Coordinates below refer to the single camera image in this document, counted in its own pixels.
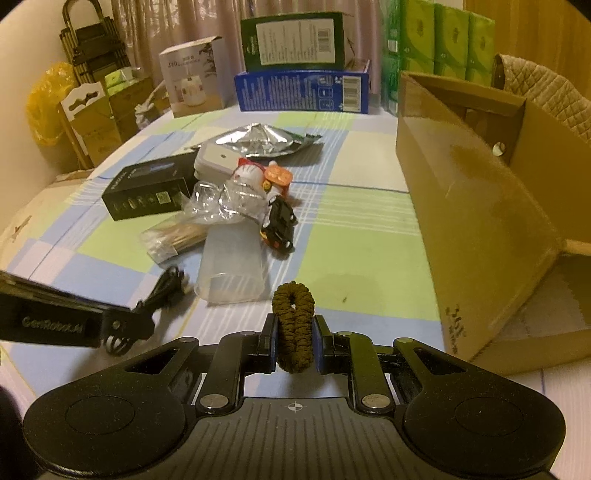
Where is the brown braided cord ring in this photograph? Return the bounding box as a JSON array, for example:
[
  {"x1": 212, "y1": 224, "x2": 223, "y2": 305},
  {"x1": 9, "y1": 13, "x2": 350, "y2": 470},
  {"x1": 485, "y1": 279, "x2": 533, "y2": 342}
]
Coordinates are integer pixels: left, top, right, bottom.
[{"x1": 271, "y1": 280, "x2": 317, "y2": 374}]

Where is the translucent plastic cup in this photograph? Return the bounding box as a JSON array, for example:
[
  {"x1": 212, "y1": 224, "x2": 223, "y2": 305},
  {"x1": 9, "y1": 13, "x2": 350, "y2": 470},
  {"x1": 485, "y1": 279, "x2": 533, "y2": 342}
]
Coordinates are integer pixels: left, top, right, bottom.
[{"x1": 195, "y1": 219, "x2": 264, "y2": 305}]

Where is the cotton swabs bag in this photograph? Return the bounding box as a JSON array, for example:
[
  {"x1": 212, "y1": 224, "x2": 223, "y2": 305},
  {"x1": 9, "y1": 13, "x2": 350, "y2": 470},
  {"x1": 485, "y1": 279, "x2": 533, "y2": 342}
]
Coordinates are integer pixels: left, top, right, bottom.
[{"x1": 139, "y1": 222, "x2": 208, "y2": 264}]

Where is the toy race car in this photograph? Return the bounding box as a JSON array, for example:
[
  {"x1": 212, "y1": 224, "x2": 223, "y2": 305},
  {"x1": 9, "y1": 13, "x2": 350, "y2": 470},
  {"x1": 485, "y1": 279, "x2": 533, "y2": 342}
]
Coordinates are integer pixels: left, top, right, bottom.
[{"x1": 260, "y1": 196, "x2": 297, "y2": 255}]

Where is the clear bag with metal hooks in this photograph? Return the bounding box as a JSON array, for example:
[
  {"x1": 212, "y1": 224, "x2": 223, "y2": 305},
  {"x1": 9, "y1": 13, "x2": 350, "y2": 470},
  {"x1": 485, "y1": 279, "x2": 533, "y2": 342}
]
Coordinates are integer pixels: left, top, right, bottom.
[{"x1": 180, "y1": 179, "x2": 269, "y2": 225}]

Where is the black product box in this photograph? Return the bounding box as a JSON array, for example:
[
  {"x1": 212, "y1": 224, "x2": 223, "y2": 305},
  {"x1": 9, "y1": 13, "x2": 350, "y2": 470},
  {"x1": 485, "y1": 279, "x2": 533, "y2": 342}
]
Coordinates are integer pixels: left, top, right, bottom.
[{"x1": 102, "y1": 153, "x2": 197, "y2": 221}]

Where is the red white cat figurine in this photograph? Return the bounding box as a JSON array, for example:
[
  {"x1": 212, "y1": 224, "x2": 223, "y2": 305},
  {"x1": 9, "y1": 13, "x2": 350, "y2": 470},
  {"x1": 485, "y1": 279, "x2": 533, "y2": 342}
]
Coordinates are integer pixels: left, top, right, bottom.
[{"x1": 231, "y1": 158, "x2": 294, "y2": 200}]

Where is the white square case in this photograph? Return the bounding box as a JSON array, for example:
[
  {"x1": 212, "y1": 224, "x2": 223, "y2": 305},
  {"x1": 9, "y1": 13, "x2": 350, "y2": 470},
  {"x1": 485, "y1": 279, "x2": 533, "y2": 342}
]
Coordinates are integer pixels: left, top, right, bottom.
[{"x1": 193, "y1": 143, "x2": 242, "y2": 184}]

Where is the brown hanger cardboard box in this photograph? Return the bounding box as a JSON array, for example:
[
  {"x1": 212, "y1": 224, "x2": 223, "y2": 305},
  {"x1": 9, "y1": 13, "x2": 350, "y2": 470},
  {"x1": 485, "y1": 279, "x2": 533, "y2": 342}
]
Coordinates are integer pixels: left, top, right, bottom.
[{"x1": 59, "y1": 82, "x2": 122, "y2": 167}]

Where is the yellow plastic bag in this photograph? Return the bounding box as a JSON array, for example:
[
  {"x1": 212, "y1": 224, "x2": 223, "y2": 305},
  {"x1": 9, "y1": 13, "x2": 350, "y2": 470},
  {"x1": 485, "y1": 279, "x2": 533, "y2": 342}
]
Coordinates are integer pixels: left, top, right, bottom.
[{"x1": 25, "y1": 62, "x2": 77, "y2": 147}]

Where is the silver foil pouch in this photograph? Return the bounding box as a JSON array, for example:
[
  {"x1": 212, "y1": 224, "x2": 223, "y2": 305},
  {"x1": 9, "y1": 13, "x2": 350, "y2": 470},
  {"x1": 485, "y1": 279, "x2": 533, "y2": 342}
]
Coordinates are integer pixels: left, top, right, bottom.
[{"x1": 190, "y1": 123, "x2": 322, "y2": 159}]

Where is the white humidifier box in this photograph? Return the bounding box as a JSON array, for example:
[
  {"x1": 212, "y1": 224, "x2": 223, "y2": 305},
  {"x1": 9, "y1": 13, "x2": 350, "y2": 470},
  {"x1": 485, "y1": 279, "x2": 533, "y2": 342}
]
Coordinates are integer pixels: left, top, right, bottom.
[{"x1": 159, "y1": 36, "x2": 235, "y2": 118}]

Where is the blue product box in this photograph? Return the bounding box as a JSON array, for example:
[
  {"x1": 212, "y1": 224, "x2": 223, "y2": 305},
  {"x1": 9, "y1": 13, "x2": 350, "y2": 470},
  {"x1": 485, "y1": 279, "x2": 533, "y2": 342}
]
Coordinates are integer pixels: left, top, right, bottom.
[{"x1": 235, "y1": 59, "x2": 370, "y2": 114}]

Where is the black folding cart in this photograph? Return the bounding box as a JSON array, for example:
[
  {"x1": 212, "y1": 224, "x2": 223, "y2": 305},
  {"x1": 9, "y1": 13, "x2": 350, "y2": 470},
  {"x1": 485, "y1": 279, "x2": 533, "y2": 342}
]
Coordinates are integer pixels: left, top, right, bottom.
[{"x1": 59, "y1": 0, "x2": 131, "y2": 84}]

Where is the pink curtain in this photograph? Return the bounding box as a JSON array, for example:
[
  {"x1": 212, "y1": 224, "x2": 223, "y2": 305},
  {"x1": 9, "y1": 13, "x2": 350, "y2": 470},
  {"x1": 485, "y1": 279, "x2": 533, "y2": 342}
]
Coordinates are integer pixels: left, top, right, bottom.
[{"x1": 110, "y1": 0, "x2": 382, "y2": 94}]

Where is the green product box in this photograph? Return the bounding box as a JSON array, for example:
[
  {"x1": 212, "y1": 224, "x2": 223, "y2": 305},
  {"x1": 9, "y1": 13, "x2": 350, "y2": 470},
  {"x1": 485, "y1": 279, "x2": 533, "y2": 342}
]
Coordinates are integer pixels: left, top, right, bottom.
[{"x1": 240, "y1": 11, "x2": 356, "y2": 72}]

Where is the green tissue pack stack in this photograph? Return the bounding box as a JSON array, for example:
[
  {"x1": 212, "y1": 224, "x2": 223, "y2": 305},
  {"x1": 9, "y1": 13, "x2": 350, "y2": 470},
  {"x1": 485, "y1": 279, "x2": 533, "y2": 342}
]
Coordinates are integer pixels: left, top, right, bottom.
[{"x1": 380, "y1": 0, "x2": 496, "y2": 115}]

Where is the quilted beige chair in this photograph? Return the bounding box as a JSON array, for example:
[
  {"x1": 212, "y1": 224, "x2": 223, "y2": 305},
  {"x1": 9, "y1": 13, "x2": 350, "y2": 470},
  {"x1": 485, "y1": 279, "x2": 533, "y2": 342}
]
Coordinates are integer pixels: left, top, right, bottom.
[{"x1": 492, "y1": 54, "x2": 591, "y2": 145}]

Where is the black cable bundle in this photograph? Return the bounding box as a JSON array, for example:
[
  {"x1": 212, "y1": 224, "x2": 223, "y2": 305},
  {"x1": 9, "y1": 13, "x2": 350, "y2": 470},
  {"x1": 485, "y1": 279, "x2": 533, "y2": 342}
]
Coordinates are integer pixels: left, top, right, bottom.
[{"x1": 103, "y1": 265, "x2": 195, "y2": 355}]

